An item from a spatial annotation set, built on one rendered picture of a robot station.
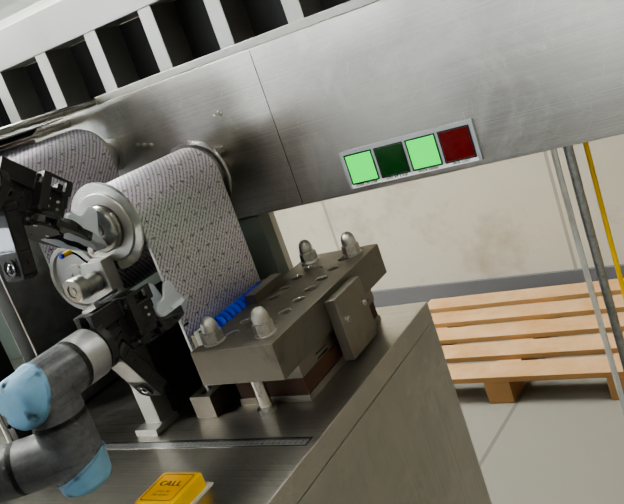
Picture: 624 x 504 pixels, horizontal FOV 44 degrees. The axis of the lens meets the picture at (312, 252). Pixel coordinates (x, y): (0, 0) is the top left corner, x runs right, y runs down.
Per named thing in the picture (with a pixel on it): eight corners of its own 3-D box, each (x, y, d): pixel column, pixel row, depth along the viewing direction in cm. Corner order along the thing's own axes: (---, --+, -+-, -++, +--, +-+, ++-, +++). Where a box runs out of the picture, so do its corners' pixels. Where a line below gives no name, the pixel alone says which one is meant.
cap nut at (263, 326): (250, 340, 118) (240, 313, 117) (262, 329, 121) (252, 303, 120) (269, 338, 116) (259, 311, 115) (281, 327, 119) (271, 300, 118)
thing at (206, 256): (188, 345, 128) (145, 242, 124) (260, 286, 147) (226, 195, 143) (190, 345, 128) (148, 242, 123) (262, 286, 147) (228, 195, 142)
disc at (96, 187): (95, 276, 131) (56, 195, 127) (97, 275, 131) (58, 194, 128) (157, 259, 122) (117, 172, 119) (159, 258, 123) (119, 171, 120)
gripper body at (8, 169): (78, 184, 117) (9, 152, 107) (69, 238, 114) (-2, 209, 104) (45, 193, 121) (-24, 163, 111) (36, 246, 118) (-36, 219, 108)
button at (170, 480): (139, 517, 105) (132, 502, 105) (170, 485, 111) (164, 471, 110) (177, 519, 102) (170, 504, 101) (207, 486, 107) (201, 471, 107)
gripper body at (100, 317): (152, 280, 118) (98, 315, 108) (173, 330, 120) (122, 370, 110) (117, 286, 122) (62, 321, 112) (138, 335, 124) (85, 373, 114)
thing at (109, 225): (105, 206, 120) (122, 250, 122) (114, 201, 122) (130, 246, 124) (72, 212, 124) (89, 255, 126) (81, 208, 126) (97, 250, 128)
